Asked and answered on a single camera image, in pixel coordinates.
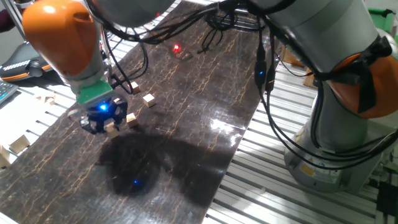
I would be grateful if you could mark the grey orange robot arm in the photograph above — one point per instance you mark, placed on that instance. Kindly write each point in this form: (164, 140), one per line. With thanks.
(335, 31)

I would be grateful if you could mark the maroon sleeved forearm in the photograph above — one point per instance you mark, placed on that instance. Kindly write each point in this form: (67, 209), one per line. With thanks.
(4, 20)

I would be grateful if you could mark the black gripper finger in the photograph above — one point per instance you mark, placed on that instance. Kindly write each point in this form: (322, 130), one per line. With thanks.
(119, 119)
(88, 126)

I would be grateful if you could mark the small wooden pieces pile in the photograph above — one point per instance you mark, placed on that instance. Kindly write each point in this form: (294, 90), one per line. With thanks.
(46, 99)

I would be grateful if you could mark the aluminium frame post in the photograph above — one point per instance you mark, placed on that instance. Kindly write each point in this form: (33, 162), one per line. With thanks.
(14, 15)

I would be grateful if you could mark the green wrist adapter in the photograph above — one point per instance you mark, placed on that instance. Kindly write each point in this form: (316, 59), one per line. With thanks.
(93, 93)

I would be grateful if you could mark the small board red light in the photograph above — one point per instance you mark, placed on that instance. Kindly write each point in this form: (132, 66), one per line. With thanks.
(176, 48)

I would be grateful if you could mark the black computer keyboard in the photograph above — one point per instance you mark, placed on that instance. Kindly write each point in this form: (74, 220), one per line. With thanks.
(6, 91)

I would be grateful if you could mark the dark marble pattern mat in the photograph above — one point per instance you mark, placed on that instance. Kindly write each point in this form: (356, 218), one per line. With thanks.
(77, 186)

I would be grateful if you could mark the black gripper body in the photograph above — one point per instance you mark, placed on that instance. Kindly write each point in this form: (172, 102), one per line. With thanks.
(101, 115)

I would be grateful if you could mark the orange black teach pendant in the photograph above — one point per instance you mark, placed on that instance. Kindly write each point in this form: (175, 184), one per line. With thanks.
(18, 67)

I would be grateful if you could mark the large wooden block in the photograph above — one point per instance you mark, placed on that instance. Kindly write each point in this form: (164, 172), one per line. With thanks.
(19, 143)
(3, 157)

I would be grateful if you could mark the small white scrap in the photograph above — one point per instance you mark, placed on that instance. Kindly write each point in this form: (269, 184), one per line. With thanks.
(262, 189)

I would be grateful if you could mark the green felt mat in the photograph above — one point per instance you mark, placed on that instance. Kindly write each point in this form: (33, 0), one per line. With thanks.
(381, 18)

